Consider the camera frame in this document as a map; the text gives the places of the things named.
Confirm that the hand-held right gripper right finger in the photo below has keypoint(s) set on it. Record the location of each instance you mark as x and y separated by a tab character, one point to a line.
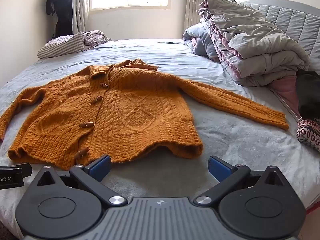
219	169

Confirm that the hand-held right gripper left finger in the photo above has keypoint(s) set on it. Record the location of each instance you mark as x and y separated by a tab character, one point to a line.
101	168

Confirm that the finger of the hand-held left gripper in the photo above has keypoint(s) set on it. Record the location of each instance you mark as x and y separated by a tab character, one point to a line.
21	169

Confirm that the orange knitted cardigan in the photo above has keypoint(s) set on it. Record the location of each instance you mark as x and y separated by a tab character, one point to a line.
125	105

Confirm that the bed with grey sheet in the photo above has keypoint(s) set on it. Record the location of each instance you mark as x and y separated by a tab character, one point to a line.
225	142

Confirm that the patterned knit sweater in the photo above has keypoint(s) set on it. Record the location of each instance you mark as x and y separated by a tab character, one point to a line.
310	135

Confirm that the red object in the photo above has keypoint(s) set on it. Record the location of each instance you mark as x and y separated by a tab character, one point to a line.
313	209

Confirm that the pink pillow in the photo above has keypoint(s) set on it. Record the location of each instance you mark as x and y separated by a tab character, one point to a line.
285	90

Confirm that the black garment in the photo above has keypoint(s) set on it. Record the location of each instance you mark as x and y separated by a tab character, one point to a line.
308	92

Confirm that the striped folded blanket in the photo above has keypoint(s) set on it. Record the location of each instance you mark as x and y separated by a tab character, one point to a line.
65	45

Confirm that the grey folded quilt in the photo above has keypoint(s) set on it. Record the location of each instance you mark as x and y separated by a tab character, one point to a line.
250	42

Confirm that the grey-blue folded blanket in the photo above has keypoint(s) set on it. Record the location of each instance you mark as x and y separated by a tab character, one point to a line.
197	40

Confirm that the floral curtain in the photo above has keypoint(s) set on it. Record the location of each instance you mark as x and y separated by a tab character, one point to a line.
193	0
80	10

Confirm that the grey quilted headboard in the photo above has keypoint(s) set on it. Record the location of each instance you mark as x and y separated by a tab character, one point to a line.
295	22

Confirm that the black hanging coat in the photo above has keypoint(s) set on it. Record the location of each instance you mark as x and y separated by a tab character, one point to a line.
62	5

